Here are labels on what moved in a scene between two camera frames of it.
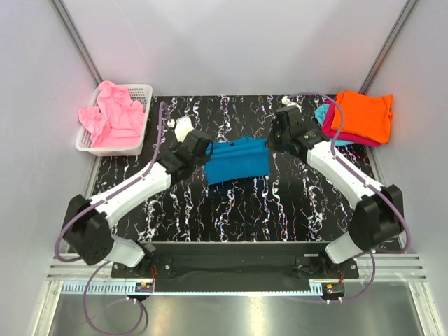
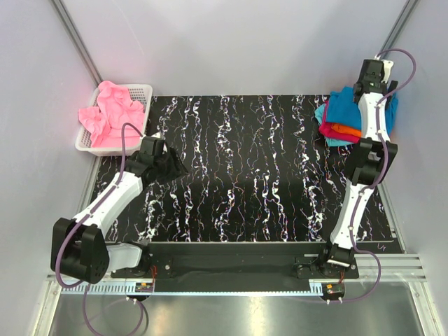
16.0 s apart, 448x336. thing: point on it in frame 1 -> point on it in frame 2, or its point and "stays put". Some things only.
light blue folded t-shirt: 320,112 stays put
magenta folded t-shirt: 345,138 stays put
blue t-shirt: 237,159 -> 343,110
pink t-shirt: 117,122 stays put
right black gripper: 271,143 -> 391,87
